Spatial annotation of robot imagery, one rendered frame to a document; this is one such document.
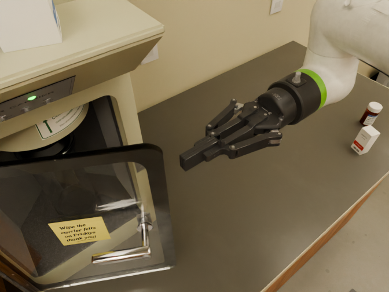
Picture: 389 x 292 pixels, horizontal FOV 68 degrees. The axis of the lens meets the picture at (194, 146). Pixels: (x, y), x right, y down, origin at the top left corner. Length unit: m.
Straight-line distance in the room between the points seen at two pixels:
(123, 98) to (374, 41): 0.39
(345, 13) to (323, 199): 0.51
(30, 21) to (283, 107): 0.40
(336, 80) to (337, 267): 1.41
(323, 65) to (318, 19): 0.09
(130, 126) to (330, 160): 0.67
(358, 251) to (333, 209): 1.13
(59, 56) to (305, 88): 0.43
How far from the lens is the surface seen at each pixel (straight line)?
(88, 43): 0.30
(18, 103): 0.34
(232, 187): 0.86
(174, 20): 1.04
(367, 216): 2.16
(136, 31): 0.31
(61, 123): 0.49
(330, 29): 0.59
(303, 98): 0.57
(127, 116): 0.51
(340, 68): 0.63
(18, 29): 0.30
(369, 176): 1.01
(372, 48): 0.53
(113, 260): 0.48
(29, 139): 0.49
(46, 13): 0.30
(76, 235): 0.52
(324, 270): 1.88
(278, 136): 0.51
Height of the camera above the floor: 1.64
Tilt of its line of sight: 48 degrees down
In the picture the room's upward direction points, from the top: straight up
